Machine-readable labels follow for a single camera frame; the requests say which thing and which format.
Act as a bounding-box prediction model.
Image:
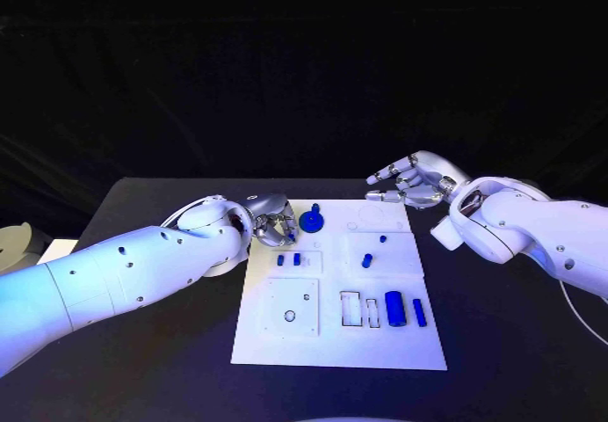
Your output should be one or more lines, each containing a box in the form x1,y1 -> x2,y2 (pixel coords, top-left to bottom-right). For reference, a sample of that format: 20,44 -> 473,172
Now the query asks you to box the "white task board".
229,198 -> 449,372

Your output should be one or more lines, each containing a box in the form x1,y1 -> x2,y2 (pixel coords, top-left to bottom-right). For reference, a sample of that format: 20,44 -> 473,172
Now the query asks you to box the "white cable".
556,280 -> 608,346
159,196 -> 224,229

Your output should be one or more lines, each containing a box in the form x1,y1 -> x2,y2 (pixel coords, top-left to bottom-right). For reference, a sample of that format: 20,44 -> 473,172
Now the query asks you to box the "blue gear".
298,203 -> 328,235

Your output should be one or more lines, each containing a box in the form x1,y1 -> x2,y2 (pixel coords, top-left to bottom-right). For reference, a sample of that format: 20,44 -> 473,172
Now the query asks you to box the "white box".
36,238 -> 79,266

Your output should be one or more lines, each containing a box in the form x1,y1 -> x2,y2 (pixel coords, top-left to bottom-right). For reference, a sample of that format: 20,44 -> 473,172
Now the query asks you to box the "thick blue cylinder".
383,290 -> 407,329

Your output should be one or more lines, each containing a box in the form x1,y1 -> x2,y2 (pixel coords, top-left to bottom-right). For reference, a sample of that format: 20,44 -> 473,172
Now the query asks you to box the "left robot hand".
236,193 -> 298,249

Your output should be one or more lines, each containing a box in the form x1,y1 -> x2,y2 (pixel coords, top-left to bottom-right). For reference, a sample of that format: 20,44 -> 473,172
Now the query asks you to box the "pale round object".
0,222 -> 48,275

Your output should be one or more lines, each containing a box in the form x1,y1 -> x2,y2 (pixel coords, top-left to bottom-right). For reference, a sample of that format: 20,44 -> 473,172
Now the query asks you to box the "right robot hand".
363,150 -> 472,210

